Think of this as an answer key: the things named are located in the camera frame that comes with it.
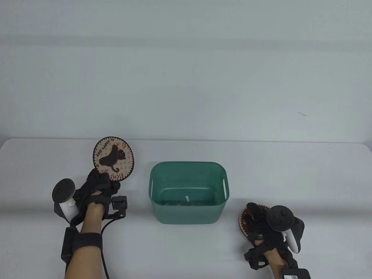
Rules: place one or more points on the person's left hand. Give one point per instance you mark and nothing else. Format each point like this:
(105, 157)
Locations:
(93, 191)

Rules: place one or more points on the person's right hand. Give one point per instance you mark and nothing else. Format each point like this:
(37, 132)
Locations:
(260, 226)

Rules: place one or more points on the brown dog round coaster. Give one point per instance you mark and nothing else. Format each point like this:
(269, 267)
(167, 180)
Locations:
(243, 223)

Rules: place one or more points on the black cat round coaster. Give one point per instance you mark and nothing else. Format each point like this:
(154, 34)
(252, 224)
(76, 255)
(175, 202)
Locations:
(114, 157)

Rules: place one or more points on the green plastic bin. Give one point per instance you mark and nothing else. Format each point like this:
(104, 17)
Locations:
(189, 215)

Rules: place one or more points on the person's left forearm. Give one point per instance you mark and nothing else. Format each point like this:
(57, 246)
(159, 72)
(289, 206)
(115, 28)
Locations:
(91, 218)

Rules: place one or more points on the person's right forearm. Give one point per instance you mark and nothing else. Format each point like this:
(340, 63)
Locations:
(274, 261)

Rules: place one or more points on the black and white right controller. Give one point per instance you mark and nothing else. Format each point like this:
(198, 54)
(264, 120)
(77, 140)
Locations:
(279, 218)

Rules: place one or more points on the black and white controller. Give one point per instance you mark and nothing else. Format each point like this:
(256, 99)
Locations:
(64, 190)
(279, 218)

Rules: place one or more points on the black and white left controller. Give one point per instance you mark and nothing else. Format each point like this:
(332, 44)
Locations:
(64, 190)

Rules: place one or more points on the black slim wrist device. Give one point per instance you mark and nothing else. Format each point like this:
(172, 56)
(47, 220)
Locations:
(68, 241)

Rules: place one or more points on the black square wrist box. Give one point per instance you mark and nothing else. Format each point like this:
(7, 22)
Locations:
(295, 273)

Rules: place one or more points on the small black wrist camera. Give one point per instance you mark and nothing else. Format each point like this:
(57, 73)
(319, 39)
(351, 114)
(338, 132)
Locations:
(255, 260)
(119, 205)

